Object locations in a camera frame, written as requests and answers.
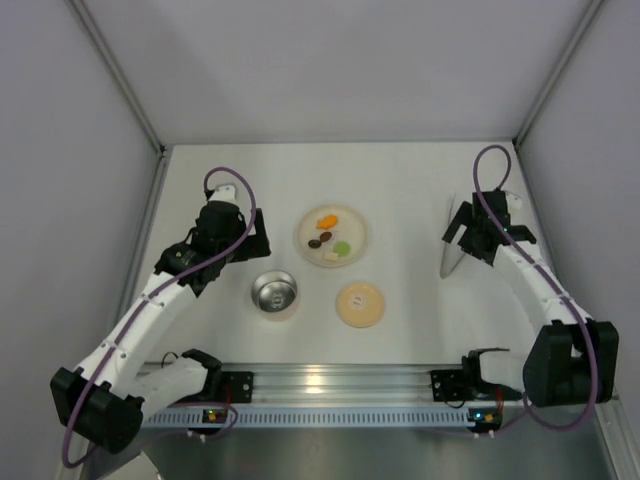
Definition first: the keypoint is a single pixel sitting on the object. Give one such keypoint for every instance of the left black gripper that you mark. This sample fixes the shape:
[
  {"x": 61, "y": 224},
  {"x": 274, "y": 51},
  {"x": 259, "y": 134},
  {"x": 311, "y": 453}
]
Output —
[{"x": 255, "y": 240}]

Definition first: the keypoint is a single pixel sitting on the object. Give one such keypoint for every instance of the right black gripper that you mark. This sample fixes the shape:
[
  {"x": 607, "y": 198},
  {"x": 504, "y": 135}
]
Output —
[{"x": 467, "y": 233}]

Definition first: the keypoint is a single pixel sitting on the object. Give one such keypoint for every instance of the metal serving tongs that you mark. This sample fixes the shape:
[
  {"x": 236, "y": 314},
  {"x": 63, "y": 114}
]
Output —
[{"x": 452, "y": 255}]

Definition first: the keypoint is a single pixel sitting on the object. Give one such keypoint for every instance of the steel lunch box bowl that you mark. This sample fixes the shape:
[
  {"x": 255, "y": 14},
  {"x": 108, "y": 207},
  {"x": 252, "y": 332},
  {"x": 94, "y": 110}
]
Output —
[{"x": 275, "y": 295}]

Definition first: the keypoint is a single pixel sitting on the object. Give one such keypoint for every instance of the orange fish-shaped food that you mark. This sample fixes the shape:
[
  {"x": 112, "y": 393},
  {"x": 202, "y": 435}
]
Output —
[{"x": 328, "y": 222}]

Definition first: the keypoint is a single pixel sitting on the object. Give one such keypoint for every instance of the green round food piece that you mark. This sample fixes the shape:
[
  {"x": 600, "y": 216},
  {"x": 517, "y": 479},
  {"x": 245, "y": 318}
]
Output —
[{"x": 342, "y": 249}]

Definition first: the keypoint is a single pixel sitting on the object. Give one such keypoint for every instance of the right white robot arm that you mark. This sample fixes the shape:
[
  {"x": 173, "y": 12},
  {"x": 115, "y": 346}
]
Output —
[{"x": 569, "y": 358}]

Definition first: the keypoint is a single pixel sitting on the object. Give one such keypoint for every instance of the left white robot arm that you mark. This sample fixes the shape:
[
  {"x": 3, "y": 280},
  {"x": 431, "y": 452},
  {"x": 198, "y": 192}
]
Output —
[{"x": 103, "y": 399}]

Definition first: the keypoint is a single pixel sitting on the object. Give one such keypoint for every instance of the cream round plate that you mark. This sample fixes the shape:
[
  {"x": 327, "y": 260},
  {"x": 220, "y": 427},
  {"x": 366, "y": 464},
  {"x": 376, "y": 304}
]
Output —
[{"x": 352, "y": 227}]

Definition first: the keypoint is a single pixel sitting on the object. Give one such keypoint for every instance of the beige round lid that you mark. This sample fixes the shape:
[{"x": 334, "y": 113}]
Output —
[{"x": 360, "y": 305}]

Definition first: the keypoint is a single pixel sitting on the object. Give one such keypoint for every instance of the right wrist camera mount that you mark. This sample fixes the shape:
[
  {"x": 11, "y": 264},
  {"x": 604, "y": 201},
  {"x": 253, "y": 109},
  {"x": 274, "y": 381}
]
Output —
[{"x": 514, "y": 202}]

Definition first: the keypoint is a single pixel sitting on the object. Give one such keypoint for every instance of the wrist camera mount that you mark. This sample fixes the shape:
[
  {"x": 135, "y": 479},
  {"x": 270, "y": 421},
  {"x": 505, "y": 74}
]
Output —
[
  {"x": 223, "y": 193},
  {"x": 514, "y": 202}
]

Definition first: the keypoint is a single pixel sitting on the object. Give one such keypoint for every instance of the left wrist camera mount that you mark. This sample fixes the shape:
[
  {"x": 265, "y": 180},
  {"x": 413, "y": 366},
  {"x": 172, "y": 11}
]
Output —
[{"x": 223, "y": 193}]

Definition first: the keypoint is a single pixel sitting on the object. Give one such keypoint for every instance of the aluminium mounting rail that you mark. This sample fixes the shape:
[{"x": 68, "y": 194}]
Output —
[{"x": 317, "y": 385}]

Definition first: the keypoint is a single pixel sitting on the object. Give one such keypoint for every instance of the left black base bracket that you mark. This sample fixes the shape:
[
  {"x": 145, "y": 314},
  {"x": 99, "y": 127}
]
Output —
[{"x": 236, "y": 387}]

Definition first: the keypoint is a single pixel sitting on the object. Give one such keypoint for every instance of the black base bracket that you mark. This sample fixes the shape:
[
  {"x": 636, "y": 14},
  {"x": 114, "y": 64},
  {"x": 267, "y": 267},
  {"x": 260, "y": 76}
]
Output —
[
  {"x": 236, "y": 387},
  {"x": 449, "y": 387}
]

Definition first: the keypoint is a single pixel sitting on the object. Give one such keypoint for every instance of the right black base bracket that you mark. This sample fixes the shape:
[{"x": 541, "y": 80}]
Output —
[{"x": 449, "y": 387}]

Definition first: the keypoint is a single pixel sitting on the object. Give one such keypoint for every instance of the slotted cable duct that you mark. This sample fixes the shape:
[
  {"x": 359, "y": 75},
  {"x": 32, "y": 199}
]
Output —
[{"x": 326, "y": 417}]

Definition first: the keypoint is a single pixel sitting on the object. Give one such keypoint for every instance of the right aluminium frame post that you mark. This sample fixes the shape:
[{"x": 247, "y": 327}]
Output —
[{"x": 558, "y": 69}]

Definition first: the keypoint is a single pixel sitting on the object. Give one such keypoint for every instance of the aluminium frame post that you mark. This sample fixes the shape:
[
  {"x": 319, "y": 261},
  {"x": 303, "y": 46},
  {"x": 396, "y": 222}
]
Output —
[
  {"x": 99, "y": 42},
  {"x": 558, "y": 69}
]

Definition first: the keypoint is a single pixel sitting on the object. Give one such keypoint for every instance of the left aluminium frame post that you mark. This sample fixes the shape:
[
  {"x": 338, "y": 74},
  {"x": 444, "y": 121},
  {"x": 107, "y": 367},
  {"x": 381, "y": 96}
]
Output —
[{"x": 99, "y": 42}]

